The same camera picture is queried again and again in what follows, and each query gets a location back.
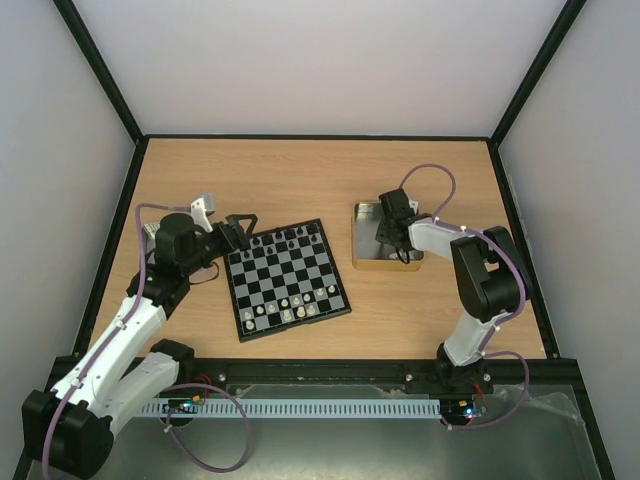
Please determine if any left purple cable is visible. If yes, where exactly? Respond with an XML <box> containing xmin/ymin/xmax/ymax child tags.
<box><xmin>39</xmin><ymin>202</ymin><xmax>254</xmax><ymax>480</ymax></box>

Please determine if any light blue cable duct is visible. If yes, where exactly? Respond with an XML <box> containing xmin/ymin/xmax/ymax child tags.
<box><xmin>138</xmin><ymin>398</ymin><xmax>441</xmax><ymax>419</ymax></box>

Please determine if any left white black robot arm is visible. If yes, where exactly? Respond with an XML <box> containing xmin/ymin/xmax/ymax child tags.
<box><xmin>22</xmin><ymin>207</ymin><xmax>257</xmax><ymax>479</ymax></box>

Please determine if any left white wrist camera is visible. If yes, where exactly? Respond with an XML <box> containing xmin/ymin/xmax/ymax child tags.
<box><xmin>190</xmin><ymin>193</ymin><xmax>216</xmax><ymax>233</ymax></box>

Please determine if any silver square tin lid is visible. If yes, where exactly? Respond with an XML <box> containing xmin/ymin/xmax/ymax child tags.
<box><xmin>142</xmin><ymin>222</ymin><xmax>160</xmax><ymax>241</ymax></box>

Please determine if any purple cable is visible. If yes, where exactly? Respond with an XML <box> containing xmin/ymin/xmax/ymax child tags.
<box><xmin>402</xmin><ymin>163</ymin><xmax>531</xmax><ymax>431</ymax></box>
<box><xmin>39</xmin><ymin>202</ymin><xmax>254</xmax><ymax>480</ymax></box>

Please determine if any black and silver chessboard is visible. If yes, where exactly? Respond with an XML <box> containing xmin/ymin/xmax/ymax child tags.
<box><xmin>224</xmin><ymin>219</ymin><xmax>351</xmax><ymax>342</ymax></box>

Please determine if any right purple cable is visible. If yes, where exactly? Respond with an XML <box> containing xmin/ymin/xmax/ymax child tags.
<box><xmin>402</xmin><ymin>163</ymin><xmax>531</xmax><ymax>431</ymax></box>

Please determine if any black metal frame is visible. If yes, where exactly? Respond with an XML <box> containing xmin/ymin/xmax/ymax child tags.
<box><xmin>9</xmin><ymin>0</ymin><xmax>640</xmax><ymax>480</ymax></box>

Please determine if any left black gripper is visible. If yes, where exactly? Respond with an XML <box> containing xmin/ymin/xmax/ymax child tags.
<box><xmin>182</xmin><ymin>214</ymin><xmax>258</xmax><ymax>276</ymax></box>

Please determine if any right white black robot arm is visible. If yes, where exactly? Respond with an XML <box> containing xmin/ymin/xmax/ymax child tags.
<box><xmin>376</xmin><ymin>188</ymin><xmax>531</xmax><ymax>392</ymax></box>

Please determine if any gold square tin tray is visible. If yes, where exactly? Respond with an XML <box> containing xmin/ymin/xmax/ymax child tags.
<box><xmin>351</xmin><ymin>201</ymin><xmax>424</xmax><ymax>272</ymax></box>

